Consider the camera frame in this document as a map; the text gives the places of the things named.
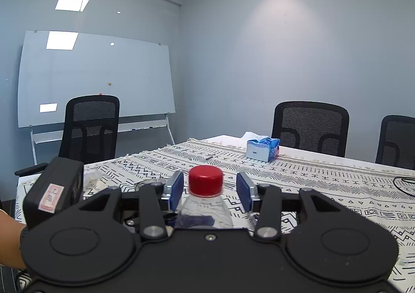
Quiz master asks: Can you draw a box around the red bottle cap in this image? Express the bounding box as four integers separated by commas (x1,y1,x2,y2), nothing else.
189,165,224,198

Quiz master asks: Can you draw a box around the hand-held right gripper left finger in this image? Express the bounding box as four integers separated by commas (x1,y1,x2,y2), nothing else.
79,170,184,242

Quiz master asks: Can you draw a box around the dark striped clothing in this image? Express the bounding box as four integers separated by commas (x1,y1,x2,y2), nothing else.
0,266,18,293

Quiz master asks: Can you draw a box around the dark wristband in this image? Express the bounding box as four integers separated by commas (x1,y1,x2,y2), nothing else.
19,226,30,258

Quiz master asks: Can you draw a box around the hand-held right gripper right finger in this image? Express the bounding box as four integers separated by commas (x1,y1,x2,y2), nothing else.
236,172,352,242

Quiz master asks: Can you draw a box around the black cable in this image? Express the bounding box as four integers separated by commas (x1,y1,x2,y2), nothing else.
392,176,415,198

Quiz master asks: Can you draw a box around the clear plastic bottle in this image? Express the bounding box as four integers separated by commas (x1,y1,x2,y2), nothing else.
175,192,234,230

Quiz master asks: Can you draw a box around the crumpled clear plastic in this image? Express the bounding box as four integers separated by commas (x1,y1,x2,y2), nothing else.
84,170,102,187

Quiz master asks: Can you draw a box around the black mesh office chair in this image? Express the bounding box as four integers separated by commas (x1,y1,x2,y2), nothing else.
272,101,350,158
15,95,120,177
375,114,415,170

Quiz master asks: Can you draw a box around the white whiteboard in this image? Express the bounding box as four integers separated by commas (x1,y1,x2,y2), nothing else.
17,31,176,128

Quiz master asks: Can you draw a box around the person's left forearm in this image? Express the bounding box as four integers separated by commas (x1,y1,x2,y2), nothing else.
0,210,28,269

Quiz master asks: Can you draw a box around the black white patterned tablecloth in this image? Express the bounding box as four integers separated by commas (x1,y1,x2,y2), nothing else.
16,137,415,293

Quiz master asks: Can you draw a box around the blue tissue pack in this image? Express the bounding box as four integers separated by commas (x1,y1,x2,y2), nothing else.
243,132,280,163

